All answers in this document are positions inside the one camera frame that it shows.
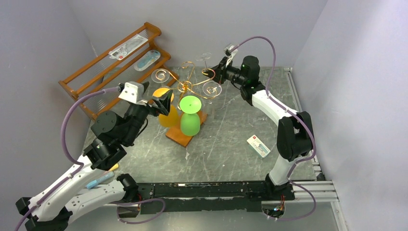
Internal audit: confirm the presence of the clear wine glass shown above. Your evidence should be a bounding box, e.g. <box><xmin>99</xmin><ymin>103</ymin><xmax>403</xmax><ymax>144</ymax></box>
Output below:
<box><xmin>195</xmin><ymin>52</ymin><xmax>212</xmax><ymax>77</ymax></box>
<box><xmin>202</xmin><ymin>80</ymin><xmax>222</xmax><ymax>104</ymax></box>
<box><xmin>151</xmin><ymin>68</ymin><xmax>170</xmax><ymax>88</ymax></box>

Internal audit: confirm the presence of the clear wine glass back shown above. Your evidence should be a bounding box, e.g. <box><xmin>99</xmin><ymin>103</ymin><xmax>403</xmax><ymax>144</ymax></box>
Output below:
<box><xmin>151</xmin><ymin>68</ymin><xmax>170</xmax><ymax>88</ymax></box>

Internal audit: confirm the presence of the orange plastic wine glass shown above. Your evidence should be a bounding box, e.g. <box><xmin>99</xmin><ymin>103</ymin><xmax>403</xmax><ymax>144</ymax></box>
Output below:
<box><xmin>152</xmin><ymin>88</ymin><xmax>181</xmax><ymax>128</ymax></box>

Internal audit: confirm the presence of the clear wine glass front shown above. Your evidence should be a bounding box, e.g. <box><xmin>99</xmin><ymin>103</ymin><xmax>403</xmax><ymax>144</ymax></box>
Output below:
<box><xmin>195</xmin><ymin>52</ymin><xmax>212</xmax><ymax>77</ymax></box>

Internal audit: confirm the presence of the green plastic wine glass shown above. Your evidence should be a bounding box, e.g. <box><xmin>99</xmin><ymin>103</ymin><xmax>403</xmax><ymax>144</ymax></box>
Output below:
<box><xmin>179</xmin><ymin>95</ymin><xmax>202</xmax><ymax>136</ymax></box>

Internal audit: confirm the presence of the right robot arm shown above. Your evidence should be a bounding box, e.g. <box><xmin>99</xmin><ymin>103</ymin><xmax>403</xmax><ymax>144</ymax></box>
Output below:
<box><xmin>203</xmin><ymin>56</ymin><xmax>313</xmax><ymax>200</ymax></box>

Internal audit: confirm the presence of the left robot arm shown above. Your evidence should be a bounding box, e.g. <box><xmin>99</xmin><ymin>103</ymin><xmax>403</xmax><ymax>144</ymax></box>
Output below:
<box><xmin>16</xmin><ymin>81</ymin><xmax>173</xmax><ymax>231</ymax></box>

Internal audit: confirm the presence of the wooden shelf rack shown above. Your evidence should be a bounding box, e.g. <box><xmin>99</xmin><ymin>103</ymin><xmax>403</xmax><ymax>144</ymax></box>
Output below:
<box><xmin>59</xmin><ymin>22</ymin><xmax>171</xmax><ymax>101</ymax></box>

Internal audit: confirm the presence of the blue white packaged item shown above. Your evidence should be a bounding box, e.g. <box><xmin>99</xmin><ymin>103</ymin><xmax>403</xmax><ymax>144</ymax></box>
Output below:
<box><xmin>133</xmin><ymin>50</ymin><xmax>161</xmax><ymax>72</ymax></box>

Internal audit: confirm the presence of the white packaged item top shelf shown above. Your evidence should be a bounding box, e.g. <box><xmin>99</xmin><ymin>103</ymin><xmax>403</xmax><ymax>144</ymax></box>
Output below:
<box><xmin>108</xmin><ymin>34</ymin><xmax>148</xmax><ymax>60</ymax></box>

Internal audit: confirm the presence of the yellow highlighter pen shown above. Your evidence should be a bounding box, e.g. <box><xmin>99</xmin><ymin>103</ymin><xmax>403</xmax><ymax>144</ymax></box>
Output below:
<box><xmin>109</xmin><ymin>164</ymin><xmax>119</xmax><ymax>171</ymax></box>

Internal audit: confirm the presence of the small white red box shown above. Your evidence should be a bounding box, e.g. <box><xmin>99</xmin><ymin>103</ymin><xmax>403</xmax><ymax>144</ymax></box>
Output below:
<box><xmin>246</xmin><ymin>135</ymin><xmax>271</xmax><ymax>158</ymax></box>

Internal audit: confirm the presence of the blue highlighter pen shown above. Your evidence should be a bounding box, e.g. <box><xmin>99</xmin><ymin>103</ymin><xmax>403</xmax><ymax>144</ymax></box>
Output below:
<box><xmin>86</xmin><ymin>171</ymin><xmax>115</xmax><ymax>189</ymax></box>

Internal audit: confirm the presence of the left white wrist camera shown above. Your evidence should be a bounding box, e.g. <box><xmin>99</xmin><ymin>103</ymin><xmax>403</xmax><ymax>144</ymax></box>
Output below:
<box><xmin>118</xmin><ymin>81</ymin><xmax>143</xmax><ymax>104</ymax></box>

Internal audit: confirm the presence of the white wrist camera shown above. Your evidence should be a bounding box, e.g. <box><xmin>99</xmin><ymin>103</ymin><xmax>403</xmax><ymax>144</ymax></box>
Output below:
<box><xmin>118</xmin><ymin>81</ymin><xmax>143</xmax><ymax>104</ymax></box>
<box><xmin>224</xmin><ymin>43</ymin><xmax>238</xmax><ymax>67</ymax></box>

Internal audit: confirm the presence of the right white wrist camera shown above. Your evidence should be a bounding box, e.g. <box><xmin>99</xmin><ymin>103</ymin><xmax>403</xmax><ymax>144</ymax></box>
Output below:
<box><xmin>224</xmin><ymin>43</ymin><xmax>238</xmax><ymax>67</ymax></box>

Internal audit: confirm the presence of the gold wire glass rack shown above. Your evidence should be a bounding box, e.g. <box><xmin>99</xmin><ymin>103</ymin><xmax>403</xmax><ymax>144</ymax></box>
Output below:
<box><xmin>166</xmin><ymin>61</ymin><xmax>211</xmax><ymax>148</ymax></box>

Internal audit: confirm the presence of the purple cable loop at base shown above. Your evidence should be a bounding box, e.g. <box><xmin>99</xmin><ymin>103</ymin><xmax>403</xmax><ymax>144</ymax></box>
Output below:
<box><xmin>116</xmin><ymin>198</ymin><xmax>166</xmax><ymax>225</ymax></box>

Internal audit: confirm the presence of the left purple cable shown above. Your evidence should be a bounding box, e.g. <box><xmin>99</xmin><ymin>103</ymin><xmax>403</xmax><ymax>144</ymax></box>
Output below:
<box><xmin>14</xmin><ymin>87</ymin><xmax>122</xmax><ymax>231</ymax></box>

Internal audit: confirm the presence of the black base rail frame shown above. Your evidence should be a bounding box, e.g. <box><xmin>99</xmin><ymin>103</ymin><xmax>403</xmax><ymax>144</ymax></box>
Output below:
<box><xmin>83</xmin><ymin>181</ymin><xmax>339</xmax><ymax>220</ymax></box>

